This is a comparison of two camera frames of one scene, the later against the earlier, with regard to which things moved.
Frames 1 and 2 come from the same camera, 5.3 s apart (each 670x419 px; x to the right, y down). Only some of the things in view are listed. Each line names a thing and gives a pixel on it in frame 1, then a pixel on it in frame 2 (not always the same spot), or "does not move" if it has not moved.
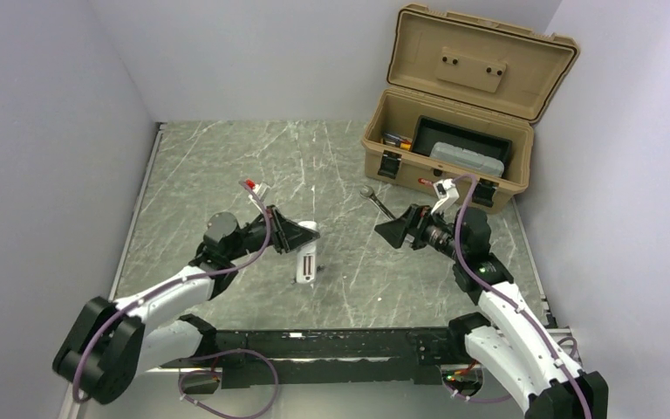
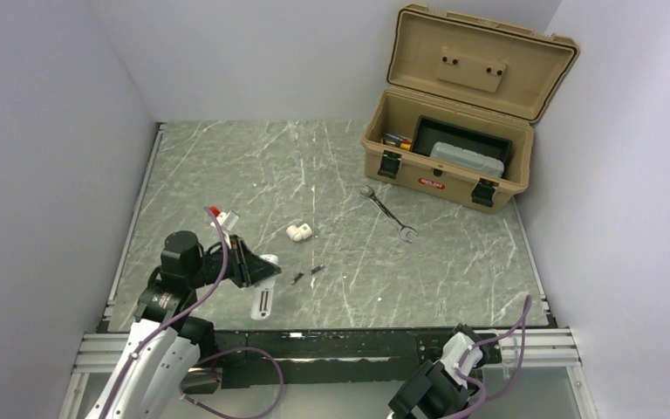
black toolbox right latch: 484,192 does not move
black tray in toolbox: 429,131 does not move
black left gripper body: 274,236 -> 236,264
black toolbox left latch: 389,164 does not move
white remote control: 306,257 -> 263,293
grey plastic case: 468,159 does not move
